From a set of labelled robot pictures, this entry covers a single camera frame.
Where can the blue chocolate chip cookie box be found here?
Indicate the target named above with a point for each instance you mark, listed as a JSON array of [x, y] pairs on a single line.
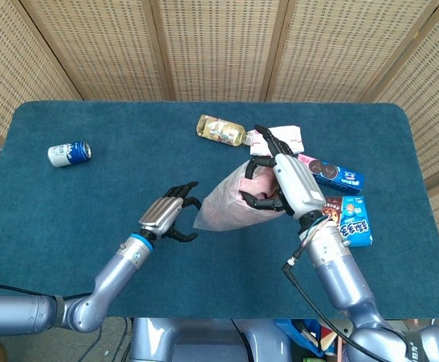
[[355, 226]]

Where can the woven wicker folding screen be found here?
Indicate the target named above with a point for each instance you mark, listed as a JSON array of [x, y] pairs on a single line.
[[219, 49]]

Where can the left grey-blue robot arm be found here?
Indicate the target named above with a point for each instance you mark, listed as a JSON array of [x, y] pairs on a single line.
[[110, 275]]

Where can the blue pink sandwich cookie box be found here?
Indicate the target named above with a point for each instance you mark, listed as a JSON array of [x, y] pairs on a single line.
[[344, 181]]

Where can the white pink-print tissue pack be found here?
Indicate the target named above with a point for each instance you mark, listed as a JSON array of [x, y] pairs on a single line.
[[293, 135]]

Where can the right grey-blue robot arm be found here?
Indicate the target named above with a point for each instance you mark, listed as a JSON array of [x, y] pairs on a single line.
[[340, 271]]

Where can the translucent frosted plastic bag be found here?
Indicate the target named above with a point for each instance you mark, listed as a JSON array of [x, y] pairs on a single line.
[[219, 211]]

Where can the blue carpet table mat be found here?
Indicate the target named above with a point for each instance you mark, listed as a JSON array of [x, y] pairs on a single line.
[[72, 226]]

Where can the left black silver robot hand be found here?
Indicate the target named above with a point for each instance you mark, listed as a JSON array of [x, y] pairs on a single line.
[[163, 213]]

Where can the pink floral clothes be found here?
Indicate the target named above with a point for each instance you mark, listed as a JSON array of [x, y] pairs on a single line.
[[259, 186]]

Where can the blue storage bin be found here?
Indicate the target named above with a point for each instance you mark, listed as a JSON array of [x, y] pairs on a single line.
[[298, 335]]

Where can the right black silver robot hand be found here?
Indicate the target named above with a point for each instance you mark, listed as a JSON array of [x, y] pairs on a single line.
[[298, 184]]

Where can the blue white drink can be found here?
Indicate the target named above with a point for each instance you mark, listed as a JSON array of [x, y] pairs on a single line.
[[68, 152]]

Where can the grey-blue robot torso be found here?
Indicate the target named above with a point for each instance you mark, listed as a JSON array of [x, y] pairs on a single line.
[[204, 343]]

